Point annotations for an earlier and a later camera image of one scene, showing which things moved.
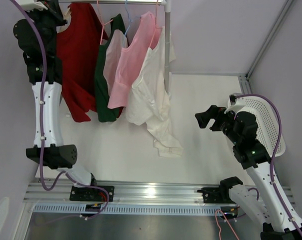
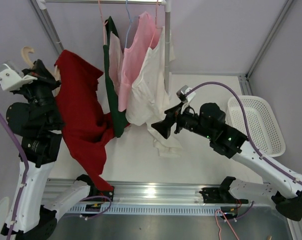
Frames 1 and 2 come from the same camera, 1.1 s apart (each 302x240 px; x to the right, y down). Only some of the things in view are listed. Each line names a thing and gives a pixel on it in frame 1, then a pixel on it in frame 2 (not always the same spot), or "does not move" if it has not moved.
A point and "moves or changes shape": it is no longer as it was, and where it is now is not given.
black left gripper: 54,11 → 39,70
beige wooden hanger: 67,16 moves or changes shape
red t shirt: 78,44 → 87,126
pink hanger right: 156,27 does not move
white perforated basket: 267,120 does not move
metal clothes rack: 167,6 does not move
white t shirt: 149,102 does not move
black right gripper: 217,113 → 173,115
